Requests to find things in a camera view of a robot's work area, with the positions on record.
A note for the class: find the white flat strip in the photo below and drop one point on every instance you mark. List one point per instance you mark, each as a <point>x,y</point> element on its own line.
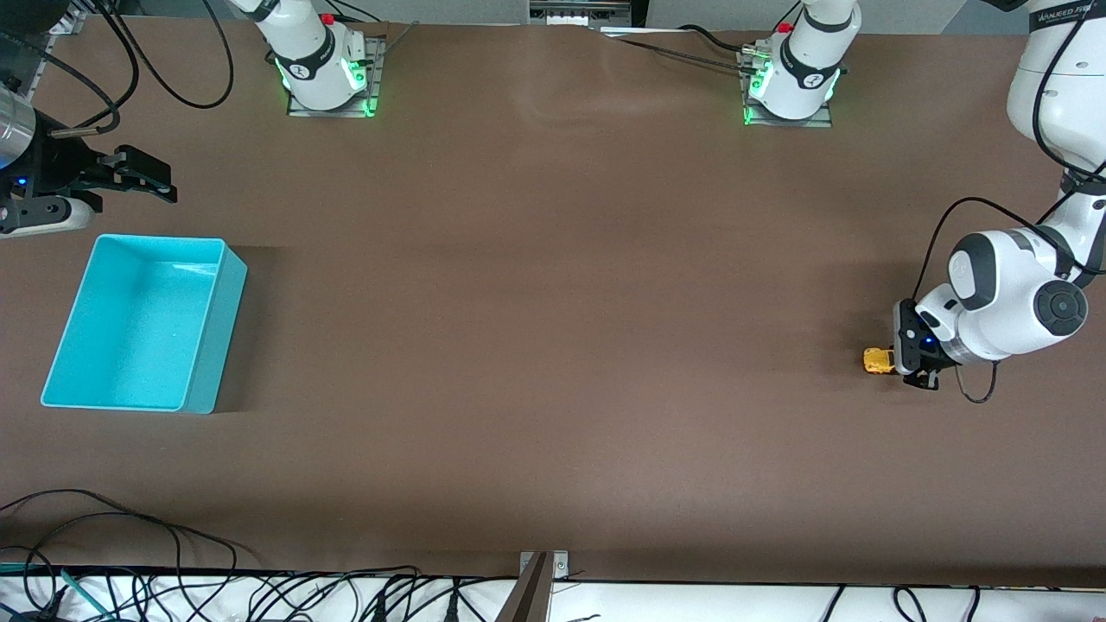
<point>639,31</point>

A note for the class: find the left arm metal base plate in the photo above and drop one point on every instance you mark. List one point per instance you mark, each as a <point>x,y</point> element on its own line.
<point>821,121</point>

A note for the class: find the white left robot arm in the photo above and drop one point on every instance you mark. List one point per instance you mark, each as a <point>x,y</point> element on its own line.
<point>1011,294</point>

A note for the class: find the grey metal device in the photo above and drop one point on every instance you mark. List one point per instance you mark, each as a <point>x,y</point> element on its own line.
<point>587,10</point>

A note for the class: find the turquoise plastic bin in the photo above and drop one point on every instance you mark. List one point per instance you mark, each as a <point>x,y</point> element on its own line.
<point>130,328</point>

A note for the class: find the yellow beetle toy car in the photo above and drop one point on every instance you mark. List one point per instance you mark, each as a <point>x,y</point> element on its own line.
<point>877,361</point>

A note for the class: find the grey metal clamp bracket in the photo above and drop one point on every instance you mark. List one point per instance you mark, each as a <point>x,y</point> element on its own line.
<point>560,566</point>

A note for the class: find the black power plug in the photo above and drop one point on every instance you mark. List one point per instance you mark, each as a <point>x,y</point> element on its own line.
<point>451,606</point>
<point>378,609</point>

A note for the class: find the aluminium corner bracket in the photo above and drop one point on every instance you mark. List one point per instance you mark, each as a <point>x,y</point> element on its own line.
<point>67,22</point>

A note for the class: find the dark grey camera pole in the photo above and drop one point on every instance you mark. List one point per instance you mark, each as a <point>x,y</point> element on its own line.
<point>529,596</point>

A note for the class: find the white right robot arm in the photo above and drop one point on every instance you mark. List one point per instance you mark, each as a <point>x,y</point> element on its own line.
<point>307,43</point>

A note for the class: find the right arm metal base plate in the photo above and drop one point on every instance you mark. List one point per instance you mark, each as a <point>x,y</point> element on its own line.
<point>377,78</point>

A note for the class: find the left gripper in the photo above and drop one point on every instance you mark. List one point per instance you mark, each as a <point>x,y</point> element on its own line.
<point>925,377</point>

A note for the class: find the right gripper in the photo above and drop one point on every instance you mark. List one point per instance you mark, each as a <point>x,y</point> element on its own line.
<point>59,166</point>

